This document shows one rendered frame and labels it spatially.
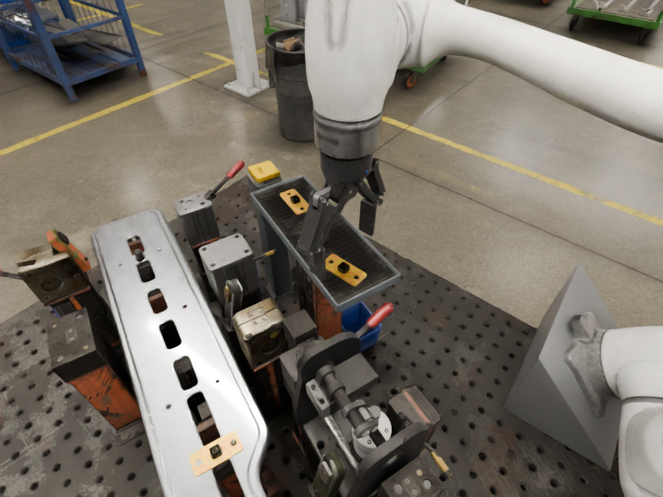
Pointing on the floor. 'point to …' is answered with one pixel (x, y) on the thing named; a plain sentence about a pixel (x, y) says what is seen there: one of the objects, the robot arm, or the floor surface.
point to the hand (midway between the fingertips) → (343, 248)
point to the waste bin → (290, 83)
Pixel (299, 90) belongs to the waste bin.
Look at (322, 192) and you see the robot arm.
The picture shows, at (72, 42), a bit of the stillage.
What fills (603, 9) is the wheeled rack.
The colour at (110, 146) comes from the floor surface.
